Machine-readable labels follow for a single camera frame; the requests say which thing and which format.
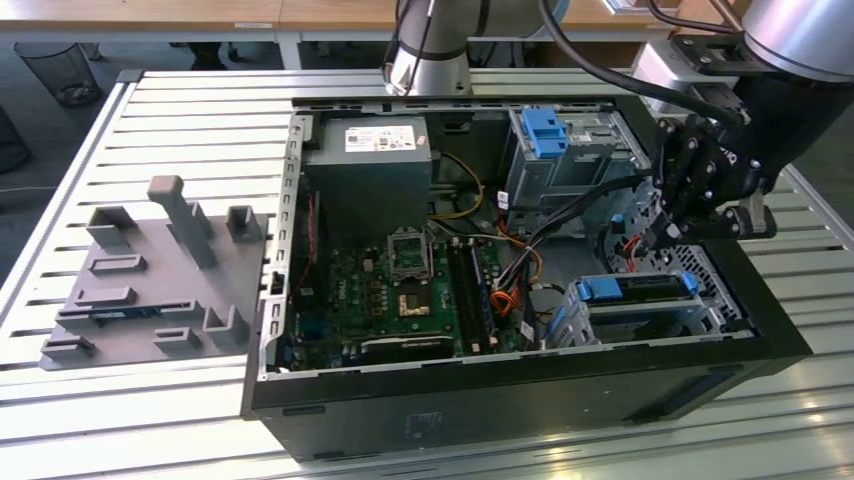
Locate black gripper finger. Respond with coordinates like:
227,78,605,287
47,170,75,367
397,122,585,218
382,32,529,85
677,197,780,241
650,115,720,250

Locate hard disk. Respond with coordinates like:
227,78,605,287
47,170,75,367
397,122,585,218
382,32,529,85
571,272,701,307

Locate black data wire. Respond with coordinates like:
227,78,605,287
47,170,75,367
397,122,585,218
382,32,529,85
522,259,541,351

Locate red yellow orange power wire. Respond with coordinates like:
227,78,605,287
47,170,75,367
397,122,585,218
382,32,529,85
489,244,546,321

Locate metal disk bay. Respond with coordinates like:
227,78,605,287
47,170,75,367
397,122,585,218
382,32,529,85
543,269,760,351

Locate black RAM slot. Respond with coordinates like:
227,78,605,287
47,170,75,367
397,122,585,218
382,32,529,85
449,238,473,354

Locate metal optical drive cage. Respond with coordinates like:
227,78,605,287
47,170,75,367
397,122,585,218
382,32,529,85
503,105,655,214

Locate blue drive latch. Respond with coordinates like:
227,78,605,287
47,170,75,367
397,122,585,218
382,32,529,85
522,107,570,160

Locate metal socket cover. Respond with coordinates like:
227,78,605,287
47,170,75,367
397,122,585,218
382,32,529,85
385,225,437,282

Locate grey power supply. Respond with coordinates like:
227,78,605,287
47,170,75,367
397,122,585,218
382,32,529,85
301,115,437,227

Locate black PC case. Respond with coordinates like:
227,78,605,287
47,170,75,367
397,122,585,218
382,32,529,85
239,92,816,464

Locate black graphics card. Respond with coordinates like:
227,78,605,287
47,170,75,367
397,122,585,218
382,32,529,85
359,335,463,362

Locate green motherboard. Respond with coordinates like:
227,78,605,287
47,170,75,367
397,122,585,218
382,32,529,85
283,219,535,374

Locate black office chair base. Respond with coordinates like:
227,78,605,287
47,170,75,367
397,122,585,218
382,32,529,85
170,42,246,71

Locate wooden desk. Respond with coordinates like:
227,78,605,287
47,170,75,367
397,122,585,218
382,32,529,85
0,0,682,71

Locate grey parts rack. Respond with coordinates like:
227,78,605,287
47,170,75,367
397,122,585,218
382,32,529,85
39,174,279,372

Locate green RAM stick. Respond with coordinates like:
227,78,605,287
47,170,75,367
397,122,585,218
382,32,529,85
90,310,162,322

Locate black mesh wastebasket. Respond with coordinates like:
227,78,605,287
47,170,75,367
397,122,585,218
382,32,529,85
12,42,103,107

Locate black wire bundle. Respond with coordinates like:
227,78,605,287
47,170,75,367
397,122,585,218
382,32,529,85
499,169,659,251

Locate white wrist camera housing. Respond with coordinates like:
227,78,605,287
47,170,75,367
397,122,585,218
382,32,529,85
630,34,753,109

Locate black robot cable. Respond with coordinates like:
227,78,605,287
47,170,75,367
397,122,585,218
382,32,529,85
537,0,749,129

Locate yellow wires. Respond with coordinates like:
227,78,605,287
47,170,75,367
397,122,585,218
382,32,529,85
427,151,487,221

